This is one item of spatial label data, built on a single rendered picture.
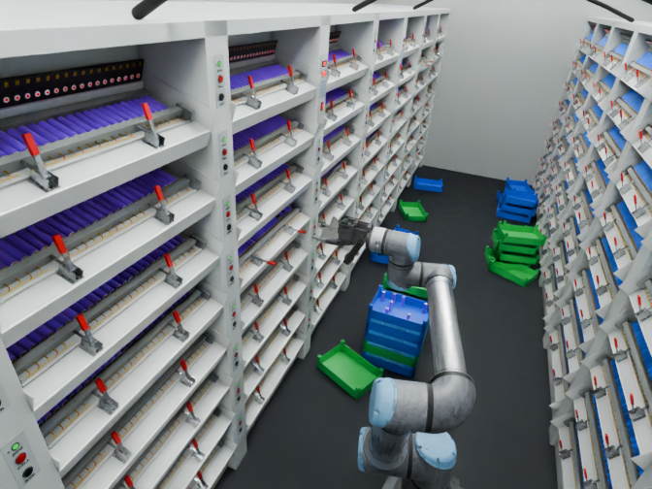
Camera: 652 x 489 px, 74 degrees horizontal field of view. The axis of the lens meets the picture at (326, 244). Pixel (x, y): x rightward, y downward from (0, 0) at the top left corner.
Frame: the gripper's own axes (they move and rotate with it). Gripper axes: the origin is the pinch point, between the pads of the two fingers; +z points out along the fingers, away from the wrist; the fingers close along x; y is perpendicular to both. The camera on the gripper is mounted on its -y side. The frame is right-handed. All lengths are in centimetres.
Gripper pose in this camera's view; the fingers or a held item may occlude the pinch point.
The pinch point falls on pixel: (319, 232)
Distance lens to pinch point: 159.4
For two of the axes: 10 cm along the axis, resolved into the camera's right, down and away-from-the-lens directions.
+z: -9.3, -2.1, 3.0
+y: 0.3, -8.7, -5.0
